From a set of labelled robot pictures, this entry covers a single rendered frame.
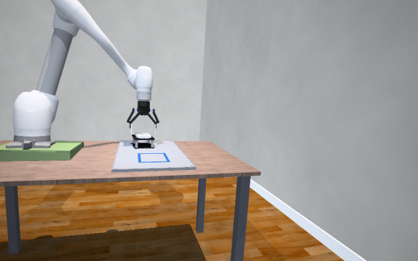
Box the black rectangular frame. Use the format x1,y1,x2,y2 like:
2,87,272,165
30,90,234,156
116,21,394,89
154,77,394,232
132,135,155,149

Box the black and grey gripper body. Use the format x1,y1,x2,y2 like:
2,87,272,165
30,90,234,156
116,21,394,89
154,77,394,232
137,101,150,115

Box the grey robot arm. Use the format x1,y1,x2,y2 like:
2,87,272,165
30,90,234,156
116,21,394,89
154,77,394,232
6,0,153,148

